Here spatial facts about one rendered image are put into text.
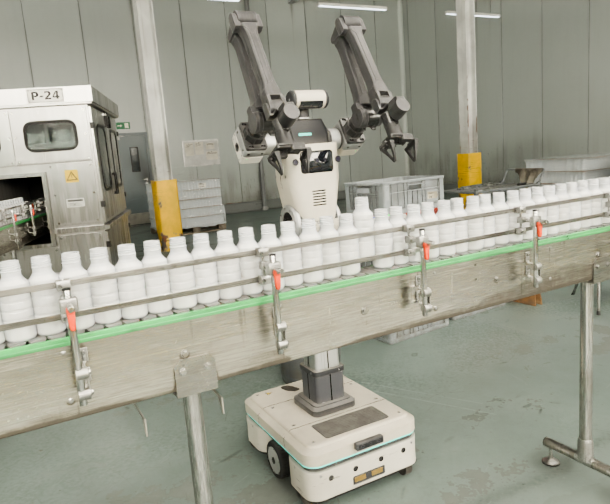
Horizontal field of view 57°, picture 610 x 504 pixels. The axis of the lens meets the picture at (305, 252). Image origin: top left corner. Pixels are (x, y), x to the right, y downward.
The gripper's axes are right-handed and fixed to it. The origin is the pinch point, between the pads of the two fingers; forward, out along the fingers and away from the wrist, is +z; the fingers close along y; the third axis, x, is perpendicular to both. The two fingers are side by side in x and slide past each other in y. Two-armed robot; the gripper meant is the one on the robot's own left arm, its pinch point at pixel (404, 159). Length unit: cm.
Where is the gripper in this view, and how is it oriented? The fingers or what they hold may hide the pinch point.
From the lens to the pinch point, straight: 213.8
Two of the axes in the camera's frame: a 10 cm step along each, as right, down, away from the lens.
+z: 2.8, 9.2, -2.8
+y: 8.5, -1.0, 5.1
